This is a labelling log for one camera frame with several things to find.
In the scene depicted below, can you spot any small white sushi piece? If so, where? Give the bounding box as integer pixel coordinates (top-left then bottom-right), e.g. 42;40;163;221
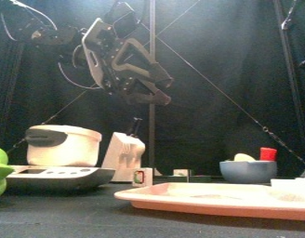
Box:
171;168;191;179

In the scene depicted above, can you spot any white toy pot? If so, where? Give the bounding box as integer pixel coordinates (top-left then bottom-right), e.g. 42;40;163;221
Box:
24;124;103;168

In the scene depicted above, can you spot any pale yellow toy food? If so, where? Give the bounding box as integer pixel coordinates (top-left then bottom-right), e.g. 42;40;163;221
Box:
233;152;257;163

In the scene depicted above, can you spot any grey digital scale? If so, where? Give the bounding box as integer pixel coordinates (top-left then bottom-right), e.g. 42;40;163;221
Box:
4;165;117;191

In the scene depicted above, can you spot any blue toy bowl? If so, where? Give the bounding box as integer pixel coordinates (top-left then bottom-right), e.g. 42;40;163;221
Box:
218;159;278;184

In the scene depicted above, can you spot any red toy cylinder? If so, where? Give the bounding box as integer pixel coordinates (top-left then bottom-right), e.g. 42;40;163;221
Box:
259;147;278;162

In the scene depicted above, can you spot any pink plastic tray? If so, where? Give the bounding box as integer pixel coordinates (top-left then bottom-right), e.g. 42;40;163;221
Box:
113;181;305;222

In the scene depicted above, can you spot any green toy fruit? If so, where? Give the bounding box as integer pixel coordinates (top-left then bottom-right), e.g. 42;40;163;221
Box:
0;145;15;201

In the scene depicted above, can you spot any white box on tray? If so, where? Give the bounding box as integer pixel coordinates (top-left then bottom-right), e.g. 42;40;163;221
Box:
269;177;305;197

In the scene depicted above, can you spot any vertical metal frame pole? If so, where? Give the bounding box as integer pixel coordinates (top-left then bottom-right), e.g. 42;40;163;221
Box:
147;0;157;170

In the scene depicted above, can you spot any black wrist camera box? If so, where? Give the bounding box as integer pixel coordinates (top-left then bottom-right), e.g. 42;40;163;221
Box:
101;1;141;40

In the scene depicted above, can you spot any diagonal brace wire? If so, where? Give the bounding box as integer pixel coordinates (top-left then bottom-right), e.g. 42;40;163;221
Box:
4;0;202;155
134;21;305;169

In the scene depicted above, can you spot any slanted metal frame pole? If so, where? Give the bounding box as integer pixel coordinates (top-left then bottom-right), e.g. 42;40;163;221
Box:
273;0;305;156

